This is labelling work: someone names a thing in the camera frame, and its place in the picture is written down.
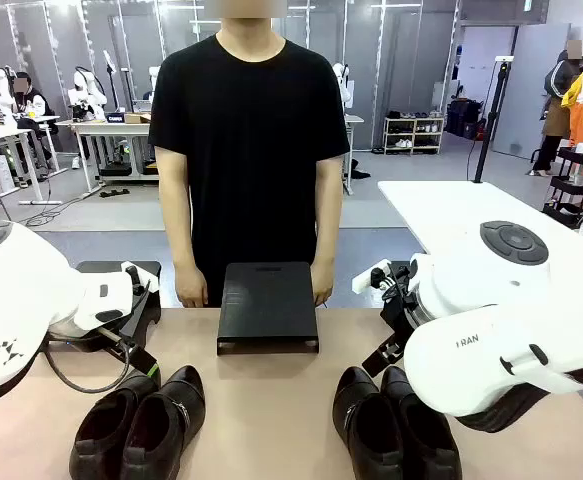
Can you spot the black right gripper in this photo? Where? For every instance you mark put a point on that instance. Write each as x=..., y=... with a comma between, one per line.
x=401, y=305

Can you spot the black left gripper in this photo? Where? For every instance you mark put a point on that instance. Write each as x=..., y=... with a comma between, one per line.
x=133, y=325

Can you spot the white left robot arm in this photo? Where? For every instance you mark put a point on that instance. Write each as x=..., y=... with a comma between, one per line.
x=21, y=300

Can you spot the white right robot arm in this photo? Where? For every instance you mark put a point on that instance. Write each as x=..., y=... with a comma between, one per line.
x=471, y=350

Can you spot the person's left forearm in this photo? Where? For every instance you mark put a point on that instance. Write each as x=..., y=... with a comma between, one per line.
x=327, y=230

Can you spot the person's right forearm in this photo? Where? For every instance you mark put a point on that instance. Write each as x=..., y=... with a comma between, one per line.
x=178, y=235

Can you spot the black shoes on floor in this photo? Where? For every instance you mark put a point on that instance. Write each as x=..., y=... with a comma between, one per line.
x=360, y=172

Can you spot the white shoe rack with shoes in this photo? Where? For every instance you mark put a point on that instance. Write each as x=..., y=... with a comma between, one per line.
x=413, y=135

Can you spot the person in black t-shirt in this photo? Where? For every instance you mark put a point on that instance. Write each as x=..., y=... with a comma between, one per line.
x=246, y=150

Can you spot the seated person dark jacket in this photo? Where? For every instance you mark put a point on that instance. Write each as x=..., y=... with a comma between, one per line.
x=33, y=107

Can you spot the person's right hand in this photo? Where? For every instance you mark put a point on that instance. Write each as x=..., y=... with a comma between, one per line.
x=192, y=290

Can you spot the person's left hand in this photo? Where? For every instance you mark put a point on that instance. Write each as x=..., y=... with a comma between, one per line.
x=323, y=282

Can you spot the black leather shoe silver buckle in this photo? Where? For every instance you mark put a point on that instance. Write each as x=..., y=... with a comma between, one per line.
x=166, y=425

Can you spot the white table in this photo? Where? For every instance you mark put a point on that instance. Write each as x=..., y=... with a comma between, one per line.
x=436, y=210

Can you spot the black power strip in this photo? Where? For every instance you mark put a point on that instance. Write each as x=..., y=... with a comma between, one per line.
x=114, y=193

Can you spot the white desk with crossbar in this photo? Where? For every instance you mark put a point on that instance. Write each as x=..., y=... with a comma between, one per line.
x=101, y=131

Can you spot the cardboard box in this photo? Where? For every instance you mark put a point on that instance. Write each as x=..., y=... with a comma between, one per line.
x=136, y=118

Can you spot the black labelled box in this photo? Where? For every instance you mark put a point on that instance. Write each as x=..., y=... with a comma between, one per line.
x=115, y=118

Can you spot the black trolley cart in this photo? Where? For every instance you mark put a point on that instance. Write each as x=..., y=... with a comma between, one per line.
x=568, y=187

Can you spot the black equipment cases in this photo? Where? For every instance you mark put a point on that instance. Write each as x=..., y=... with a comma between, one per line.
x=463, y=117

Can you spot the black tripod pole white head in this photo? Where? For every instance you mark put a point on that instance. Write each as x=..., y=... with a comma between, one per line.
x=488, y=125

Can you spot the mannequin with dark jacket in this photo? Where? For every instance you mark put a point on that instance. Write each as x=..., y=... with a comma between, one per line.
x=556, y=100

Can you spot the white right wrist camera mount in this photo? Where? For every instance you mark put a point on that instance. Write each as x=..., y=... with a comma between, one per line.
x=366, y=280

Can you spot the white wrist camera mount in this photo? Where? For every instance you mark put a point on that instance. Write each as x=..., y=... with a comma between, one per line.
x=146, y=280
x=366, y=280

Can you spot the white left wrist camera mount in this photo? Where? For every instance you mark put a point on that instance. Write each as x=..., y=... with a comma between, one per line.
x=146, y=280

